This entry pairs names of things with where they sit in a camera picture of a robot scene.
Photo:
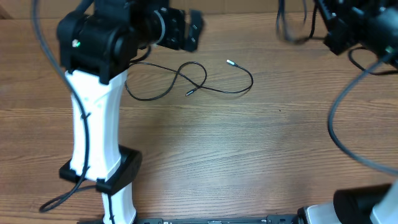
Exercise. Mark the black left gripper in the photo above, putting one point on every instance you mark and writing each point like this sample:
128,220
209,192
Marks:
178,40

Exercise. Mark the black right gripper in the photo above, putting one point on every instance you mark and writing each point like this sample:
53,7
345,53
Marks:
334,12

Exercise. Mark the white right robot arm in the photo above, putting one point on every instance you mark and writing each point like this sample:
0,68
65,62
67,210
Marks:
358,25

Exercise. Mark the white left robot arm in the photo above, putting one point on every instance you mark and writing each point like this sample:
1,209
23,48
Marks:
96,51

